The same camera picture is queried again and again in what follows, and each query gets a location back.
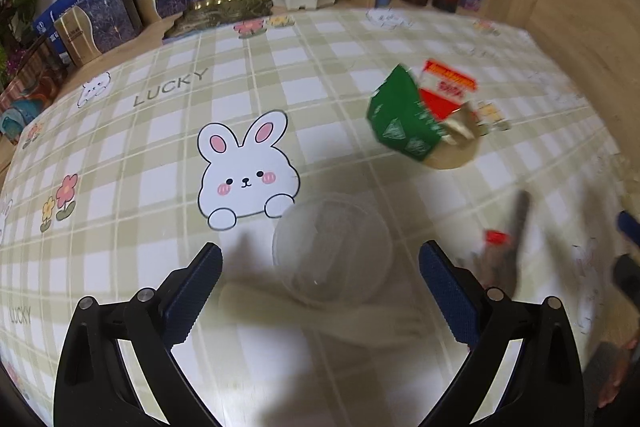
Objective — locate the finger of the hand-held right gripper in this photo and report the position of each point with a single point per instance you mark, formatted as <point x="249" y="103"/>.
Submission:
<point x="629" y="229"/>
<point x="519" y="227"/>

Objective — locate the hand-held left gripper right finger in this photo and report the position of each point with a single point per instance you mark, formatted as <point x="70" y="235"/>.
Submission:
<point x="450" y="297"/>

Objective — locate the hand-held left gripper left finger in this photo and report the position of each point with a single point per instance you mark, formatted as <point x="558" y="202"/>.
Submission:
<point x="195" y="292"/>

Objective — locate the small red wrapper scrap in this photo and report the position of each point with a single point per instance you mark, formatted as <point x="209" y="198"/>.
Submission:
<point x="497" y="238"/>

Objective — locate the clear plastic cup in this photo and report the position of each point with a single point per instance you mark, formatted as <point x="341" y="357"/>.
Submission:
<point x="332" y="252"/>

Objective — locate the small printed wrapper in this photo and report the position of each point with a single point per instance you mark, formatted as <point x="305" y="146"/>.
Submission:
<point x="492" y="117"/>

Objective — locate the red white snack packet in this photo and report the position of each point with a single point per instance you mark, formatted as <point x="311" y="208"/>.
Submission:
<point x="450" y="87"/>

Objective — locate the green red snack wrappers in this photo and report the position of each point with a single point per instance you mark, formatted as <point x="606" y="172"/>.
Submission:
<point x="400" y="117"/>

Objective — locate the colourful wavy-edged basket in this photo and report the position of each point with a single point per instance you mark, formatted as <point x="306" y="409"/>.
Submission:
<point x="27" y="102"/>

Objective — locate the gold blister tray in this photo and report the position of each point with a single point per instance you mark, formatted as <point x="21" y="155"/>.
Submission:
<point x="220" y="14"/>

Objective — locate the dark blue carton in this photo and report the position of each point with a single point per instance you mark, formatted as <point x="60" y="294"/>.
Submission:
<point x="57" y="24"/>

